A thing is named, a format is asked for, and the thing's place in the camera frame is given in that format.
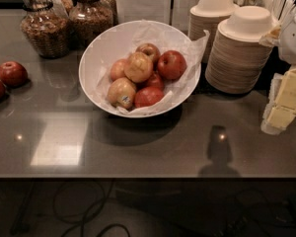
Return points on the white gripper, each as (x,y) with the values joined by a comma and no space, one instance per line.
(294,40)

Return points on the red apple right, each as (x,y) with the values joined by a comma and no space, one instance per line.
(171,65)

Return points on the red apple front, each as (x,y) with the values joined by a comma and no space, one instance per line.
(148,96)

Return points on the red-yellow apple back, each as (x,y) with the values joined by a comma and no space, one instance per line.
(151,50)

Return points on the yellow apple center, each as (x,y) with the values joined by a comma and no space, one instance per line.
(139,67)

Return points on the yellow apple with sticker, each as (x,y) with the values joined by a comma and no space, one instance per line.
(121,93)

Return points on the pink apple left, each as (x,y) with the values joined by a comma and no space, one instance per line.
(117,69)

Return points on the white bowl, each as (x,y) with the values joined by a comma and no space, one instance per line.
(90,66)

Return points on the red apple on table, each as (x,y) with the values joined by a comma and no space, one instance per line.
(13,74)

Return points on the front stack of paper bowls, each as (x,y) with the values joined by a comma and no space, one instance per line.
(237,58)

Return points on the stack of paper bowls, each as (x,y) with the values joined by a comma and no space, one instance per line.
(205,16)
(237,58)

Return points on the back stack of paper bowls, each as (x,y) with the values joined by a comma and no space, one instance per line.
(205,16)

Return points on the glass jar of granola right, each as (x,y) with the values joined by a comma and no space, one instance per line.
(90,18)

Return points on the glass jar of granola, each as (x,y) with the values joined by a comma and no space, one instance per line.
(90,18)
(47,32)

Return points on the glass jar of granola left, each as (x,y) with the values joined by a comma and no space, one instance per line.
(47,32)

